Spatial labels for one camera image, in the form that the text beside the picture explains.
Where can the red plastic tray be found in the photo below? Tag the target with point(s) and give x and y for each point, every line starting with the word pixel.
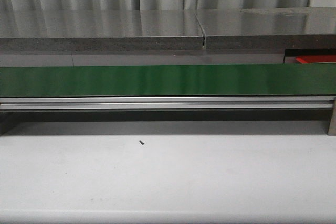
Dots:
pixel 310 59

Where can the grey counter left section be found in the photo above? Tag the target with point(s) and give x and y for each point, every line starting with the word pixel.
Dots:
pixel 83 37

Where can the grey counter right section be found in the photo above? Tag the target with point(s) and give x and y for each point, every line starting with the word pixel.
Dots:
pixel 268 35

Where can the green conveyor belt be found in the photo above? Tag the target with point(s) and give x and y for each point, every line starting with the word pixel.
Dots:
pixel 168 80

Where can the grey counter section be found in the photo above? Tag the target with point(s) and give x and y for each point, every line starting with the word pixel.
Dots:
pixel 83 37
pixel 268 35

